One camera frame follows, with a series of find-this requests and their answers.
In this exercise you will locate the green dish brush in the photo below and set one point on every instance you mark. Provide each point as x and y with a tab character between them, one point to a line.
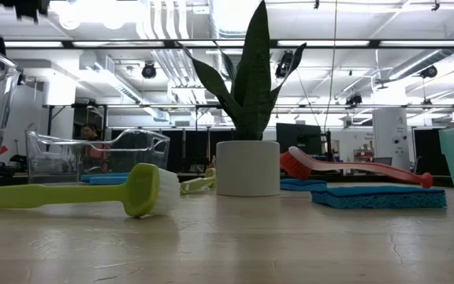
144	189
195	184

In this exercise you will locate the red dish brush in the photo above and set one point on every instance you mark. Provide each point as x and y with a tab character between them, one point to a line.
369	167

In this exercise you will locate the black ceiling spotlight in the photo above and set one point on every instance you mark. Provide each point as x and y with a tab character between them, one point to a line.
284	65
354	99
149	70
429	72
21	79

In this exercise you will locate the white ceiling unit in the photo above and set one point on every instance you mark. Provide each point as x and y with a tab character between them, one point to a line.
59	94

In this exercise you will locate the person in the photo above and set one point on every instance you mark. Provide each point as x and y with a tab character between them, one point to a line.
91	134

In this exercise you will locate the black partition panel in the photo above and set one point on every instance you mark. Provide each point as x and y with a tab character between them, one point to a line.
428	150
189	152

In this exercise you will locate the snake plant in white pot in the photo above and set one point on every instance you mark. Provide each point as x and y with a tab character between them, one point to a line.
248	169

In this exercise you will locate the black monitor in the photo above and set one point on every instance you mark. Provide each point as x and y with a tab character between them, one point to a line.
300	136

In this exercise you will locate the red tool shelf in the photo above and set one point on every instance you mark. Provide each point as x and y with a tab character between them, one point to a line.
363	154

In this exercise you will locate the white column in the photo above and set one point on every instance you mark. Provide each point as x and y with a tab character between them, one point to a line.
388	126

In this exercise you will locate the grey crate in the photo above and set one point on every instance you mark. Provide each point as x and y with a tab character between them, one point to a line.
382	160

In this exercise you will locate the metal ventilation duct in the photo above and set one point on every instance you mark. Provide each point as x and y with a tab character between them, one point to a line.
420	63

